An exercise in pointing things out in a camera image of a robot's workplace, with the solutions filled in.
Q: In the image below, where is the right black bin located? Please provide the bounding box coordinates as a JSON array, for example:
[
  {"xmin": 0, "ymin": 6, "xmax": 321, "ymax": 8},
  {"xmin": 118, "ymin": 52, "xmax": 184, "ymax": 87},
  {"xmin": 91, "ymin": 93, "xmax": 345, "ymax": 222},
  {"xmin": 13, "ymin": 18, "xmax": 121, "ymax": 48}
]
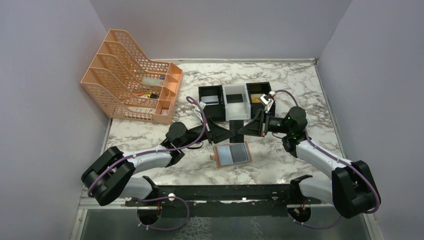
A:
[{"xmin": 245, "ymin": 81, "xmax": 276, "ymax": 119}]

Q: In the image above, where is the purple cable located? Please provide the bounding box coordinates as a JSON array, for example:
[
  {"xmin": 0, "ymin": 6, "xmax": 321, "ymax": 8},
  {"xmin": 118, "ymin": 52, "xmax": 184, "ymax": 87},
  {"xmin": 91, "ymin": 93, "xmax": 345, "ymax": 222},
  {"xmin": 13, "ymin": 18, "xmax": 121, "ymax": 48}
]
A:
[
  {"xmin": 86, "ymin": 96, "xmax": 208, "ymax": 232},
  {"xmin": 269, "ymin": 89, "xmax": 382, "ymax": 230}
]

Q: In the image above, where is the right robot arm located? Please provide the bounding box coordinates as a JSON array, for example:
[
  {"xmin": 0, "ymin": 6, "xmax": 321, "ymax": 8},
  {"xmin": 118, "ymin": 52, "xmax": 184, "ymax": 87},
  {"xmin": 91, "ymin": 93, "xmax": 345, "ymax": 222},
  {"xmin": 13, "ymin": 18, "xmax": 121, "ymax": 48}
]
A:
[{"xmin": 237, "ymin": 106, "xmax": 381, "ymax": 219}]

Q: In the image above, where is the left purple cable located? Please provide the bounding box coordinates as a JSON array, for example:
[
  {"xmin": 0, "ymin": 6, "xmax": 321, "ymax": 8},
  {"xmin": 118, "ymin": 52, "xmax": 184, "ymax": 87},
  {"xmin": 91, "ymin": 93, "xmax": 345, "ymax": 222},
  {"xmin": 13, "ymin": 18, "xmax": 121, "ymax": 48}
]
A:
[{"xmin": 86, "ymin": 96, "xmax": 208, "ymax": 232}]

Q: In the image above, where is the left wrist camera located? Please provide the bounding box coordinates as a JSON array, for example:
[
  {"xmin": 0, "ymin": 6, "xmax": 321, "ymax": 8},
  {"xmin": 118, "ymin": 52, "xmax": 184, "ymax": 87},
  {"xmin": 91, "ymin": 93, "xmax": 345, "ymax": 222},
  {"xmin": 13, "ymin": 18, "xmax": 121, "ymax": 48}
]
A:
[{"xmin": 193, "ymin": 101, "xmax": 206, "ymax": 122}]

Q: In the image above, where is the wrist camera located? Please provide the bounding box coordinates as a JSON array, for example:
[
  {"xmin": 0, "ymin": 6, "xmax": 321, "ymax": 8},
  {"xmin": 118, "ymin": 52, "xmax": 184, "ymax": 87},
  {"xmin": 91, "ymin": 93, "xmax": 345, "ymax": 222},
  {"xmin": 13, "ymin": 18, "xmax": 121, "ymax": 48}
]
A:
[
  {"xmin": 193, "ymin": 101, "xmax": 206, "ymax": 122},
  {"xmin": 260, "ymin": 91, "xmax": 276, "ymax": 109}
]

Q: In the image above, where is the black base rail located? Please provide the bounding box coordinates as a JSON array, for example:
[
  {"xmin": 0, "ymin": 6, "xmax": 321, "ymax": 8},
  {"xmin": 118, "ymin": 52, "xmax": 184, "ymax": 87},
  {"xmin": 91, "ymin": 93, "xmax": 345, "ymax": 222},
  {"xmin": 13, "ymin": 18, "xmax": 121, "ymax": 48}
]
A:
[{"xmin": 79, "ymin": 183, "xmax": 372, "ymax": 220}]

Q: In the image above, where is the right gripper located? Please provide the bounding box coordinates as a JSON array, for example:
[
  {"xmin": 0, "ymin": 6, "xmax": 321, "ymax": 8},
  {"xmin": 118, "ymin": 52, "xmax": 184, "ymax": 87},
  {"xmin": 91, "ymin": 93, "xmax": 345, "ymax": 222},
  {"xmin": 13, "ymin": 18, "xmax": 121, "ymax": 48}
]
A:
[{"xmin": 237, "ymin": 108, "xmax": 291, "ymax": 137}]

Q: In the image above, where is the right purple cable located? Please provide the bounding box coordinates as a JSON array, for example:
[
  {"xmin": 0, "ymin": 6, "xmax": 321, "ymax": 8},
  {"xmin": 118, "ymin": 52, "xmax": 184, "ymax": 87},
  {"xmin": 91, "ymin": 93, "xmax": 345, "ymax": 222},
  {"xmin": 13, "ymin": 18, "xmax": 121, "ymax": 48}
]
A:
[{"xmin": 269, "ymin": 89, "xmax": 382, "ymax": 230}]

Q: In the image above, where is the left black bin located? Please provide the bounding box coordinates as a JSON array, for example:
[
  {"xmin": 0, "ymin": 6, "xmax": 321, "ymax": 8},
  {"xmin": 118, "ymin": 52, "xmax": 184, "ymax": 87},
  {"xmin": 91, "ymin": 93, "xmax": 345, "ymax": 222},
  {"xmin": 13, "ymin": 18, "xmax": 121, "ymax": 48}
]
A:
[{"xmin": 198, "ymin": 85, "xmax": 226, "ymax": 123}]

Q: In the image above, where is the black card in bin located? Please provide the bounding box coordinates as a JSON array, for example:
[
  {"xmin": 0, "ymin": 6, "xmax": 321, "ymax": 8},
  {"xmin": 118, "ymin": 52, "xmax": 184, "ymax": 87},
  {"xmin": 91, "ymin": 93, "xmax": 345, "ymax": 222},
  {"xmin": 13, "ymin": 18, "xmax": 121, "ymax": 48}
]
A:
[{"xmin": 225, "ymin": 93, "xmax": 244, "ymax": 104}]

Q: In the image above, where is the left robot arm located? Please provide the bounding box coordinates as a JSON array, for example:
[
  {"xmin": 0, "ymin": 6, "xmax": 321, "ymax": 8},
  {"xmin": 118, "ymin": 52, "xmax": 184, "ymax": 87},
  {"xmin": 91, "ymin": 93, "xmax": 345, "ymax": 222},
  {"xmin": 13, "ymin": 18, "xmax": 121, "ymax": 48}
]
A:
[{"xmin": 81, "ymin": 118, "xmax": 236, "ymax": 206}]

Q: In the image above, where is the black bin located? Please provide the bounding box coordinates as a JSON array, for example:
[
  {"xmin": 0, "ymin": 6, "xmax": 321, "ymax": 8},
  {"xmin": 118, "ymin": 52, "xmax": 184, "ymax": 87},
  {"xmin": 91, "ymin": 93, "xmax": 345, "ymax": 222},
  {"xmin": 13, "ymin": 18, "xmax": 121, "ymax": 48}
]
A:
[
  {"xmin": 198, "ymin": 85, "xmax": 226, "ymax": 123},
  {"xmin": 245, "ymin": 81, "xmax": 276, "ymax": 119}
]

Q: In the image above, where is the black card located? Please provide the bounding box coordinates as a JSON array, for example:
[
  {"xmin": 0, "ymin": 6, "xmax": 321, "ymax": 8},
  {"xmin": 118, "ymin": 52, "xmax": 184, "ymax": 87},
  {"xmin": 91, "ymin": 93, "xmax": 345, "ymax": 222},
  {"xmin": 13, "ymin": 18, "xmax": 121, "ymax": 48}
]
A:
[
  {"xmin": 225, "ymin": 93, "xmax": 244, "ymax": 104},
  {"xmin": 229, "ymin": 120, "xmax": 244, "ymax": 143}
]

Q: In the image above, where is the gold card in bin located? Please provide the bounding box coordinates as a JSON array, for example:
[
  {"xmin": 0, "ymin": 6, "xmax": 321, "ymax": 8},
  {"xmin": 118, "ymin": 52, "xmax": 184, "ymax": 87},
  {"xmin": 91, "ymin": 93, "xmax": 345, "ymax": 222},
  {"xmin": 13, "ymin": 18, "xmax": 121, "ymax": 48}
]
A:
[{"xmin": 250, "ymin": 93, "xmax": 262, "ymax": 104}]

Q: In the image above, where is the white middle bin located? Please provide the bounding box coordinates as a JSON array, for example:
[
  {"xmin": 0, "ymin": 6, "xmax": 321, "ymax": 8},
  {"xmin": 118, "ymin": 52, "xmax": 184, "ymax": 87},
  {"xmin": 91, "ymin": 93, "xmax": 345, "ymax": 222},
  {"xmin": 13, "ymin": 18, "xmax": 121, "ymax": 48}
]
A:
[{"xmin": 222, "ymin": 83, "xmax": 251, "ymax": 121}]

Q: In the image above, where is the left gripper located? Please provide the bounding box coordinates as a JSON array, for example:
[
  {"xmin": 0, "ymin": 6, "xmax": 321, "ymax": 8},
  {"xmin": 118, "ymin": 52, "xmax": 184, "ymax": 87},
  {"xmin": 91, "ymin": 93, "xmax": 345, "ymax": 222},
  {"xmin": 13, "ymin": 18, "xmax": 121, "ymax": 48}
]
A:
[{"xmin": 179, "ymin": 116, "xmax": 236, "ymax": 149}]

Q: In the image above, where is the orange plastic file organizer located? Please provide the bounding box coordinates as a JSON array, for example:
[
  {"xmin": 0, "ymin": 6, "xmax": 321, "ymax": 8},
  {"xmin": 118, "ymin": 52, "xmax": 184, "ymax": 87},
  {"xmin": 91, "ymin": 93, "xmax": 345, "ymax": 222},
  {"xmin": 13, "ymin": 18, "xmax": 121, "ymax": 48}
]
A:
[{"xmin": 80, "ymin": 29, "xmax": 184, "ymax": 125}]

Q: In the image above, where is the silver card in bin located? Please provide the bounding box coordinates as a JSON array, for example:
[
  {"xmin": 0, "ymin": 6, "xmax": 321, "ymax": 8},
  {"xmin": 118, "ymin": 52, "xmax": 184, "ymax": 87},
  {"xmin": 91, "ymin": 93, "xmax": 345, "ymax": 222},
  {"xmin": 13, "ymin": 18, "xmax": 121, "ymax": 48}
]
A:
[{"xmin": 200, "ymin": 95, "xmax": 220, "ymax": 106}]

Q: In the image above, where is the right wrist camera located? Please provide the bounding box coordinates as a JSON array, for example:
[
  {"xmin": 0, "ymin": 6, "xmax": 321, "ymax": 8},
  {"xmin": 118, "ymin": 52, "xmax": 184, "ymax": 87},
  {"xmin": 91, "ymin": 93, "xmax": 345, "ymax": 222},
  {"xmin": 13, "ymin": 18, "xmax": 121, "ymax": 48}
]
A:
[{"xmin": 260, "ymin": 91, "xmax": 276, "ymax": 109}]

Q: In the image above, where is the tan leather card holder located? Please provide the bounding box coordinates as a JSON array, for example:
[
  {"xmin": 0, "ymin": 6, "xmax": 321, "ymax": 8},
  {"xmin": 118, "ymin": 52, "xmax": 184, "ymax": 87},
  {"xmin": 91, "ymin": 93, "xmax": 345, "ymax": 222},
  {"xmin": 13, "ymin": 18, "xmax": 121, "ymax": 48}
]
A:
[{"xmin": 209, "ymin": 141, "xmax": 253, "ymax": 168}]

